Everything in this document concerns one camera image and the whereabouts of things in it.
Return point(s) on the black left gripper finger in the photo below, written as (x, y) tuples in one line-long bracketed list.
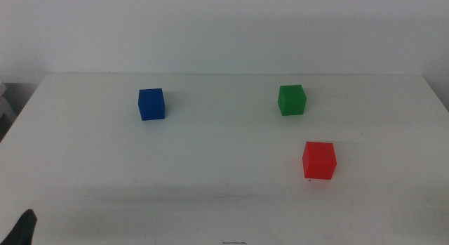
[(21, 229)]

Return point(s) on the blue cube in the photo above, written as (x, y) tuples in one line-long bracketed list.
[(151, 104)]

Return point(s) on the green cube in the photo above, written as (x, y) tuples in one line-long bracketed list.
[(292, 101)]

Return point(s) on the red cube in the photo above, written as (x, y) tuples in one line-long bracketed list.
[(319, 161)]

